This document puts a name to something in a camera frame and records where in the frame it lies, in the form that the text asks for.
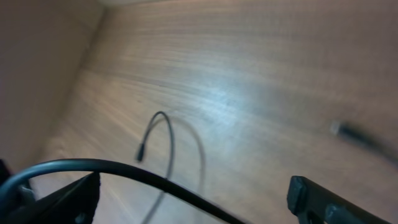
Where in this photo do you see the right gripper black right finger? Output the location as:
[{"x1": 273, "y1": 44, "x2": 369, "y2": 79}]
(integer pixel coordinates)
[{"x1": 287, "y1": 175, "x2": 388, "y2": 224}]

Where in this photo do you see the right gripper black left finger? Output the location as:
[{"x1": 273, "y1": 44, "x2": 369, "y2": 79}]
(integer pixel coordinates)
[{"x1": 9, "y1": 172, "x2": 101, "y2": 224}]

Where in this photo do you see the thin black micro USB cable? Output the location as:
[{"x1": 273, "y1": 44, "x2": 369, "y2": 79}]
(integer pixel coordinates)
[{"x1": 136, "y1": 111, "x2": 175, "y2": 224}]

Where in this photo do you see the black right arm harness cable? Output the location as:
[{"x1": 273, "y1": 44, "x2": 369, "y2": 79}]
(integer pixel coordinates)
[{"x1": 0, "y1": 158, "x2": 249, "y2": 224}]

